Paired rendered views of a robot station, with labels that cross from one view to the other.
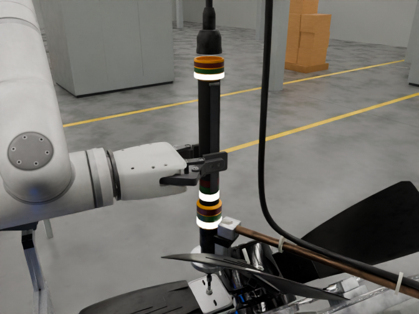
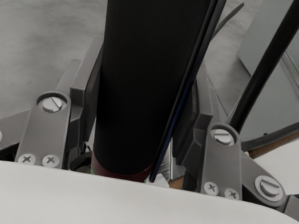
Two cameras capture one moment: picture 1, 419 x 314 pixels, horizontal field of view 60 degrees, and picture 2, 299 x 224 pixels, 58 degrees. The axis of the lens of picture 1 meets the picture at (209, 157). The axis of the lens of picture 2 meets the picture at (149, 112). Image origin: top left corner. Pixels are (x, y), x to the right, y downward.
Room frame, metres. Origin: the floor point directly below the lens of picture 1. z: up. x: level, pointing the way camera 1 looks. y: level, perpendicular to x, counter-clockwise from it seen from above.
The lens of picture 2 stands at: (0.50, 0.09, 1.55)
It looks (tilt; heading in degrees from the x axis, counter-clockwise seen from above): 42 degrees down; 286
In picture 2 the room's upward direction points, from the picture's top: 16 degrees clockwise
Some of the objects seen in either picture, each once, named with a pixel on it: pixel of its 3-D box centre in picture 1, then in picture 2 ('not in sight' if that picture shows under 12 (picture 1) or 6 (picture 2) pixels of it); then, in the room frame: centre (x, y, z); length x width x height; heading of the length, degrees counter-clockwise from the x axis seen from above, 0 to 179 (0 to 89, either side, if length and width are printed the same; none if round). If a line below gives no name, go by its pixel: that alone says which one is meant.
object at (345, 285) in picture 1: (343, 285); not in sight; (0.66, -0.32, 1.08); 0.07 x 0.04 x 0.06; 124
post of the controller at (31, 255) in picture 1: (33, 263); not in sight; (0.87, 0.54, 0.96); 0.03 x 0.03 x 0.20; 23
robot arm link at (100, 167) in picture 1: (101, 176); not in sight; (0.46, 0.16, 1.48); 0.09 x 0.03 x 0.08; 23
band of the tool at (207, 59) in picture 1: (209, 68); not in sight; (0.53, 0.00, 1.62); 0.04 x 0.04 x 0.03
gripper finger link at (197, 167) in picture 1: (210, 167); (218, 135); (0.49, 0.00, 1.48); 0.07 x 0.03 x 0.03; 113
